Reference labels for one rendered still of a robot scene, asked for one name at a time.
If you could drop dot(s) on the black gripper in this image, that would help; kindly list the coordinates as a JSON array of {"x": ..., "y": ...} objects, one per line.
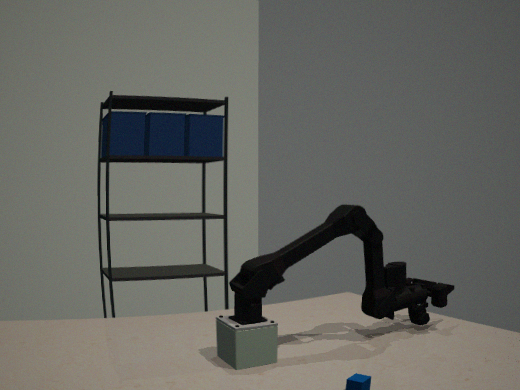
[{"x": 419, "y": 291}]

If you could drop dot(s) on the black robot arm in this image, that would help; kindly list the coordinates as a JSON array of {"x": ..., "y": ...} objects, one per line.
[{"x": 384, "y": 293}]

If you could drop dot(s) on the blue cube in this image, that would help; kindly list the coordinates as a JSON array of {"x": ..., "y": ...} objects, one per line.
[{"x": 358, "y": 382}]

